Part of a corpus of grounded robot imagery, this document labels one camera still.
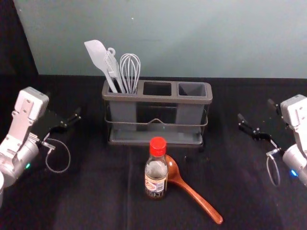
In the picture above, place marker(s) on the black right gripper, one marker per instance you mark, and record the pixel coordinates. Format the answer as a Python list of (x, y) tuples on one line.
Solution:
[(279, 130)]

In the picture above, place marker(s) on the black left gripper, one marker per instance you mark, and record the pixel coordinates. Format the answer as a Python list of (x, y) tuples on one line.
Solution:
[(49, 121)]

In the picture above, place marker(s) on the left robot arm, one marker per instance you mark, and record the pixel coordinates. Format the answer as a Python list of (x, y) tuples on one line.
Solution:
[(21, 129)]

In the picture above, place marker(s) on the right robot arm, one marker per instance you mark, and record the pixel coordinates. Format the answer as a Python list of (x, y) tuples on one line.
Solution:
[(296, 119)]

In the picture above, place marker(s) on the grey silicone spatula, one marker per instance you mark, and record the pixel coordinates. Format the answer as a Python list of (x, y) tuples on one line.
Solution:
[(96, 51)]

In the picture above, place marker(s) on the grey slotted turner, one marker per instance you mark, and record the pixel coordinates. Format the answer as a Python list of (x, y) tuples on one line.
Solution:
[(112, 64)]

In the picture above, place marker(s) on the black table cloth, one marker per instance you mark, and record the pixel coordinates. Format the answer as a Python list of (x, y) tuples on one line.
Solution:
[(100, 191)]

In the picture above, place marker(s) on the brown wooden spoon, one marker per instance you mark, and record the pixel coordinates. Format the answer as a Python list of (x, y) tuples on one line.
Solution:
[(192, 191)]

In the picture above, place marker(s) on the clear bottle red cap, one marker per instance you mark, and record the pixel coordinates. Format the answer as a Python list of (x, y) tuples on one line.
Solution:
[(156, 172)]

